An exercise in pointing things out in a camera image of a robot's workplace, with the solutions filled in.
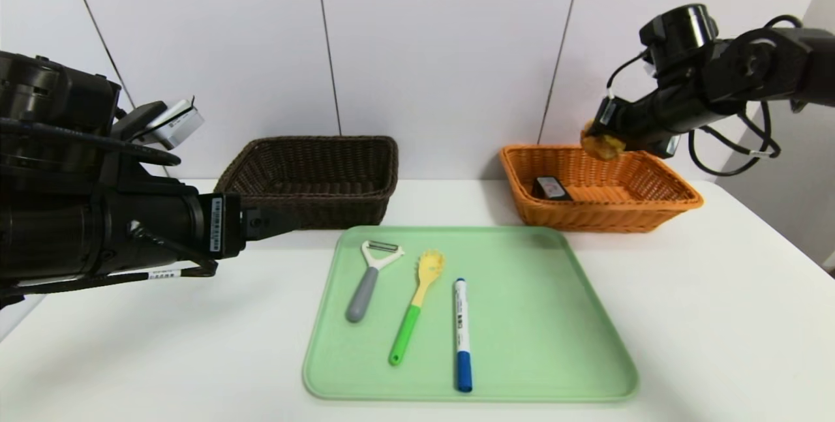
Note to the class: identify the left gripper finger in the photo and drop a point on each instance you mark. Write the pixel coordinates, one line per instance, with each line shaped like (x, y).
(266, 222)

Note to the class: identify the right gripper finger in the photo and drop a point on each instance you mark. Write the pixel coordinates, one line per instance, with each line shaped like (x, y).
(595, 130)

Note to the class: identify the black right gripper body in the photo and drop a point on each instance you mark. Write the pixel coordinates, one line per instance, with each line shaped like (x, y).
(605, 115)

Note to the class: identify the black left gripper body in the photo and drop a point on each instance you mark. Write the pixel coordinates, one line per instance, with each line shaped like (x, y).
(222, 225)

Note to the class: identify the pink yellow bun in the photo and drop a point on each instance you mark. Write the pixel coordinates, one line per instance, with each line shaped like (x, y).
(603, 145)

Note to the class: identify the black strawberry gum box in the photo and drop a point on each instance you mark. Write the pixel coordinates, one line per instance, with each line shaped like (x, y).
(552, 188)

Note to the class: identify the white marker blue cap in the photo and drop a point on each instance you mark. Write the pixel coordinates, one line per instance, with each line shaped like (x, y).
(462, 324)

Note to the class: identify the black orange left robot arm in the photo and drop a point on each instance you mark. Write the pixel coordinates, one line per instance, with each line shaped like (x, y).
(65, 213)

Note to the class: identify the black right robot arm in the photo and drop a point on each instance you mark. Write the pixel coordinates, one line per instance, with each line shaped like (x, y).
(750, 76)

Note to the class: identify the orange wicker basket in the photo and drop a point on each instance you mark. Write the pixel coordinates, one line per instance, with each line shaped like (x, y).
(620, 216)

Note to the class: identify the dark brown wicker basket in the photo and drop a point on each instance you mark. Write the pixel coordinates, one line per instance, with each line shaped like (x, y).
(339, 167)

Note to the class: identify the light green plastic tray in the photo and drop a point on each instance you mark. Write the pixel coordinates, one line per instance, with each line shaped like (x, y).
(535, 344)

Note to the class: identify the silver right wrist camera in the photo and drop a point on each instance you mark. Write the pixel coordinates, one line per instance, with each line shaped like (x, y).
(651, 64)

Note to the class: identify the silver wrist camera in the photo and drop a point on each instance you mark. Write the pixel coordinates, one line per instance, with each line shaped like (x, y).
(651, 64)
(176, 125)

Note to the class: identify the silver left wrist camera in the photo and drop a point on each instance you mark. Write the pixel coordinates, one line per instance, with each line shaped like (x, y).
(176, 125)

